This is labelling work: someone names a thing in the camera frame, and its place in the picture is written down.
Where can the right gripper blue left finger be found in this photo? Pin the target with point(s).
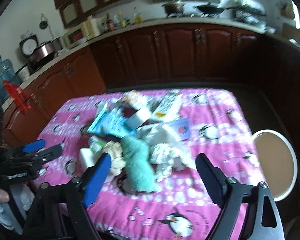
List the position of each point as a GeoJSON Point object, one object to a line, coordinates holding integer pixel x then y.
{"type": "Point", "coordinates": [93, 179]}

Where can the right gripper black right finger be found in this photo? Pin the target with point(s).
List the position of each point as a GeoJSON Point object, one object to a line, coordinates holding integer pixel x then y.
{"type": "Point", "coordinates": [213, 179]}

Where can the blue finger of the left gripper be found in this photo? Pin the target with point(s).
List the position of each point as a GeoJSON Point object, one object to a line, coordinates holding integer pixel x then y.
{"type": "Point", "coordinates": [29, 148]}
{"type": "Point", "coordinates": [41, 157]}

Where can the white green bottle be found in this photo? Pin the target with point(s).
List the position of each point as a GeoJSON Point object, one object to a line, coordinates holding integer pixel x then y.
{"type": "Point", "coordinates": [88, 156]}

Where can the cream paper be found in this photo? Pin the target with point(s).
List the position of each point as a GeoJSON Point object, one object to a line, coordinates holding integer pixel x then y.
{"type": "Point", "coordinates": [118, 163]}

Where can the teal green towel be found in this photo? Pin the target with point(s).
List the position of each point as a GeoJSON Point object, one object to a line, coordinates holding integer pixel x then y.
{"type": "Point", "coordinates": [139, 170]}

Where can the light blue snack bag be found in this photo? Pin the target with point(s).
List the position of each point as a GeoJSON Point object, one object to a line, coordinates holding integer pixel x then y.
{"type": "Point", "coordinates": [107, 122]}

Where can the white plastic bag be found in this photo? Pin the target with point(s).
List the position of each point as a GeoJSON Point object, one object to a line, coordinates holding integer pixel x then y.
{"type": "Point", "coordinates": [166, 150]}

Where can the white square box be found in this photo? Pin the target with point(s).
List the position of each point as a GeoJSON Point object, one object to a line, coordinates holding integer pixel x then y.
{"type": "Point", "coordinates": [138, 118]}

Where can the white blue medicine box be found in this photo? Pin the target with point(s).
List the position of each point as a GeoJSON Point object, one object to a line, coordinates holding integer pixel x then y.
{"type": "Point", "coordinates": [181, 127]}

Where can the orange white snack bag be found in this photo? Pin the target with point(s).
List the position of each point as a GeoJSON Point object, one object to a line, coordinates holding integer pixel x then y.
{"type": "Point", "coordinates": [135, 99]}

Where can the cream round trash bin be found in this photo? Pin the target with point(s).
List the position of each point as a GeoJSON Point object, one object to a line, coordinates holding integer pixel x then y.
{"type": "Point", "coordinates": [278, 162]}

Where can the round white kitchen scale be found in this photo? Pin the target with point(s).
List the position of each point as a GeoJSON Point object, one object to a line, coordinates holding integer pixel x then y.
{"type": "Point", "coordinates": [28, 45]}

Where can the left white gloved hand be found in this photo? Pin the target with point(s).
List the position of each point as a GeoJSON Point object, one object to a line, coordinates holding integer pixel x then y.
{"type": "Point", "coordinates": [23, 197]}

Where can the pink penguin tablecloth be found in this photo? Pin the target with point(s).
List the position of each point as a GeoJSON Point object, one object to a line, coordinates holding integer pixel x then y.
{"type": "Point", "coordinates": [181, 208]}

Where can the blue water jug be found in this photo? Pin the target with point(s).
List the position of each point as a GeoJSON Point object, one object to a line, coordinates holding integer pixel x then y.
{"type": "Point", "coordinates": [7, 73]}

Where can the silver rice cooker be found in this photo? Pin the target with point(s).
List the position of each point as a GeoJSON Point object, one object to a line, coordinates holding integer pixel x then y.
{"type": "Point", "coordinates": [42, 55]}

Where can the white microwave oven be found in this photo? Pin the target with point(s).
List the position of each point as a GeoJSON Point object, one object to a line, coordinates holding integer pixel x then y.
{"type": "Point", "coordinates": [75, 34]}

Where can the brown wooden base cabinets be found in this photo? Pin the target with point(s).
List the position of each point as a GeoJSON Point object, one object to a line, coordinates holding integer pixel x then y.
{"type": "Point", "coordinates": [168, 53]}

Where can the dish drying rack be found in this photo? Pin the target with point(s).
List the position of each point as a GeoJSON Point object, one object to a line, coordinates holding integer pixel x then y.
{"type": "Point", "coordinates": [249, 15]}

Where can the black frying pan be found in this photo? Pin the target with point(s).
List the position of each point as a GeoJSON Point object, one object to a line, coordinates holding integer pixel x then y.
{"type": "Point", "coordinates": [210, 9]}

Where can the steel cooking pot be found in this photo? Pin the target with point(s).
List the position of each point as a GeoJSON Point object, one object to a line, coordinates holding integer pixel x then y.
{"type": "Point", "coordinates": [174, 8]}

